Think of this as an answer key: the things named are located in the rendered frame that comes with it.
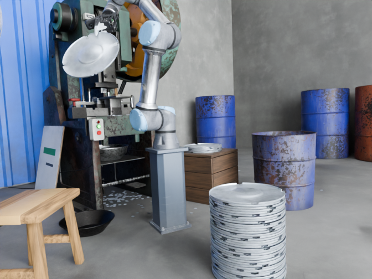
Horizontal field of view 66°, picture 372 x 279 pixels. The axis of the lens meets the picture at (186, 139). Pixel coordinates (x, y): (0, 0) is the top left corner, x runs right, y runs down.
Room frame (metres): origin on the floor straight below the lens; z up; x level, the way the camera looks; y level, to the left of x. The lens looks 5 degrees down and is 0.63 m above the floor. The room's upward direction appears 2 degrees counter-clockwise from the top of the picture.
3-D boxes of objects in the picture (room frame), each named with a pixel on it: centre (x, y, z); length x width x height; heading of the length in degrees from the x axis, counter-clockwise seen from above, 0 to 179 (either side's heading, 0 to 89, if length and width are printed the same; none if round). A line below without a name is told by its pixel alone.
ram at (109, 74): (2.18, 0.59, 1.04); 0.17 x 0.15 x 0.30; 45
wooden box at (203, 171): (2.18, -0.13, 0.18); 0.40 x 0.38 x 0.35; 52
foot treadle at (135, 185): (2.12, 0.53, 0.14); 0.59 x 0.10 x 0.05; 45
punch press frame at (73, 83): (2.32, 0.72, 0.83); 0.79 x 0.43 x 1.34; 45
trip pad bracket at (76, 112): (1.83, 0.68, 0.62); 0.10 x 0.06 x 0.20; 135
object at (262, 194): (1.10, -0.23, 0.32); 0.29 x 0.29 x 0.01
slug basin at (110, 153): (2.21, 0.62, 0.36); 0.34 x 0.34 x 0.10
